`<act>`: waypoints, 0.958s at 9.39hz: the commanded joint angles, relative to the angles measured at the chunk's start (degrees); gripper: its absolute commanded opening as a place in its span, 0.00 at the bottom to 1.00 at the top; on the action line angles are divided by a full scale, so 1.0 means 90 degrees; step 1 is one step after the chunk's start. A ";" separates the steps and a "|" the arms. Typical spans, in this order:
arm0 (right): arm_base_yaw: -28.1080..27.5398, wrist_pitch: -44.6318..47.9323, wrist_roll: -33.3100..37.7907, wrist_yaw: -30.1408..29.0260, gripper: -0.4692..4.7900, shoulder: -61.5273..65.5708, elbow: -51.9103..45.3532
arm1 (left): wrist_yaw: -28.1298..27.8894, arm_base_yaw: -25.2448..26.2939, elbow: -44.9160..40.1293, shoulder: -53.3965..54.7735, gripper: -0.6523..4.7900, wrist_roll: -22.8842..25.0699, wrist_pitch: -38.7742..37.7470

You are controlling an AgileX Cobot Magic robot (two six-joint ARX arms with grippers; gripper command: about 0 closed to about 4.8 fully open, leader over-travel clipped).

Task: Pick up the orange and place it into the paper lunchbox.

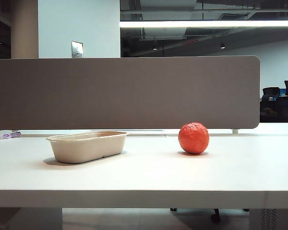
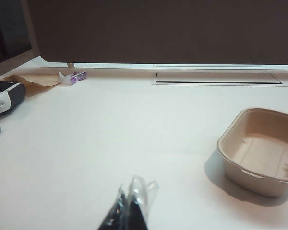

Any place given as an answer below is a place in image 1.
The beige round column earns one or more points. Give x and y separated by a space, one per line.
24 28

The grey-brown fabric desk divider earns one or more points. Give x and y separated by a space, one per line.
124 93

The grey perforated table leg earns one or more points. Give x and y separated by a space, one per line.
268 219

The black ceiling spotlight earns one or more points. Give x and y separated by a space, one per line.
222 46

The black chair base with castors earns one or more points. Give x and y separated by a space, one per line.
216 215

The metal wall switch plate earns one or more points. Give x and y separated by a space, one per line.
77 49

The beige paper lunchbox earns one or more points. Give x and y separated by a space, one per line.
86 148

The red lit ceiling sign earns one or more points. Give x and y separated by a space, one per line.
189 42

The purple and white packet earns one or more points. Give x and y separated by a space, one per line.
10 134

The plain grey table leg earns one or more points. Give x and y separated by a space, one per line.
38 219

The blue monitor screen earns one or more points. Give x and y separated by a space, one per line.
282 92

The orange fruit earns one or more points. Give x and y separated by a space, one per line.
194 139

